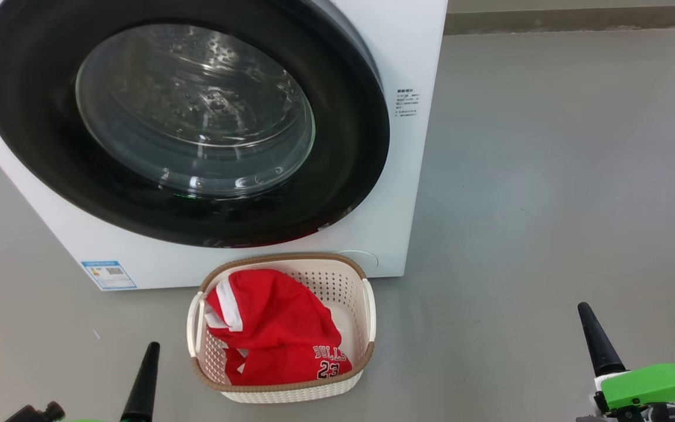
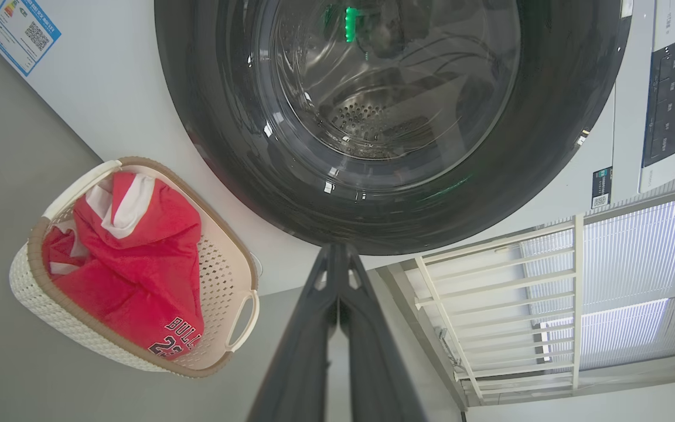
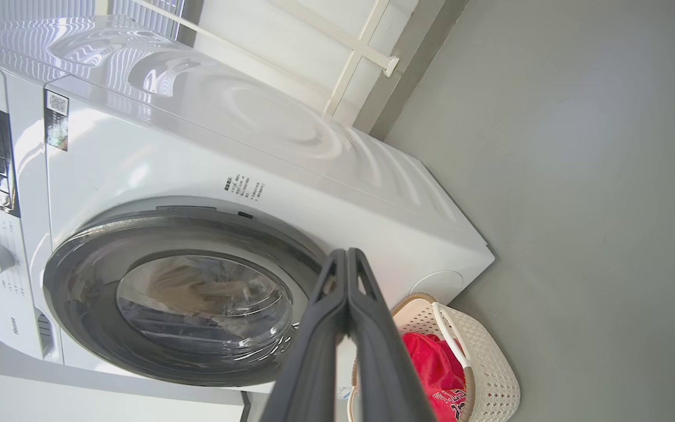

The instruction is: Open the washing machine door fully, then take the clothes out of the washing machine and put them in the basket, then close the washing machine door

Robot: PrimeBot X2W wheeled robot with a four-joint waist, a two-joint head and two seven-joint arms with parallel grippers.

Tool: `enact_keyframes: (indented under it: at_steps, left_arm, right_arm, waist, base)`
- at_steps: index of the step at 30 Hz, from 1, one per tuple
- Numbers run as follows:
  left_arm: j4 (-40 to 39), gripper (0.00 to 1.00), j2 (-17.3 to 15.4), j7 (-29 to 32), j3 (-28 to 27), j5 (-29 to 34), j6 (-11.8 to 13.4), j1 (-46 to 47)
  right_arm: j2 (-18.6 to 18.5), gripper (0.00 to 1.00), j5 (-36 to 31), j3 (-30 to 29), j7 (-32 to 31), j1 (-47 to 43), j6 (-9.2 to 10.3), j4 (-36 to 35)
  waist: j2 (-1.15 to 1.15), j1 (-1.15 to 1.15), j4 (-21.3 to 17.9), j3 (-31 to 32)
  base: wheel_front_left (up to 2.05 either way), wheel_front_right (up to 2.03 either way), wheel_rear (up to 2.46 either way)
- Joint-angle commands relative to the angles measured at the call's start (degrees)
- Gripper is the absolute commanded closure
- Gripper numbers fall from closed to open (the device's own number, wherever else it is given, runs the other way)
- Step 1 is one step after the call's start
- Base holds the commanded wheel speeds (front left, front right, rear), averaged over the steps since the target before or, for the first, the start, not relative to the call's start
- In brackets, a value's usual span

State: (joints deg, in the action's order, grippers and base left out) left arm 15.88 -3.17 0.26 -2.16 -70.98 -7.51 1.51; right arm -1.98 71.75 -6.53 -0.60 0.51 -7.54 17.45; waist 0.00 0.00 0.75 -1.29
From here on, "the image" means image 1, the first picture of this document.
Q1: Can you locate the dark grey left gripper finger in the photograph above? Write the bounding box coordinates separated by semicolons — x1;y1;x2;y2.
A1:
120;342;161;422

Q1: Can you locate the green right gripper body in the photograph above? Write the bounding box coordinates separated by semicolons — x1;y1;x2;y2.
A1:
577;363;675;422

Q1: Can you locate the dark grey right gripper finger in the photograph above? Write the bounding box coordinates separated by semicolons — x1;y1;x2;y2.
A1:
577;302;628;377

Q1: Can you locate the red basketball jersey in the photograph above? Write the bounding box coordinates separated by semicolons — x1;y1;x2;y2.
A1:
204;268;353;386

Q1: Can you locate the black round washer door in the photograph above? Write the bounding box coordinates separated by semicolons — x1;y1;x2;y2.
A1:
0;0;391;249

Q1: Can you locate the cream perforated laundry basket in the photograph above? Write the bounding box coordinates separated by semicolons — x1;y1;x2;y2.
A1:
186;253;377;404

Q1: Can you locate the white washing machine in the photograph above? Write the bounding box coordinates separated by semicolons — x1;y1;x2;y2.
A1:
0;0;448;292

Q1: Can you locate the washing machine drum opening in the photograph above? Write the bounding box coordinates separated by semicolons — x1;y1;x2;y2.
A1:
77;23;315;194

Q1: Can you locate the blue energy label sticker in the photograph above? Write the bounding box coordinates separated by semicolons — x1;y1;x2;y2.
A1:
81;260;138;291

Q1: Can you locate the round white filter cover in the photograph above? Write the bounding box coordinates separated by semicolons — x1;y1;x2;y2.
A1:
335;251;379;273

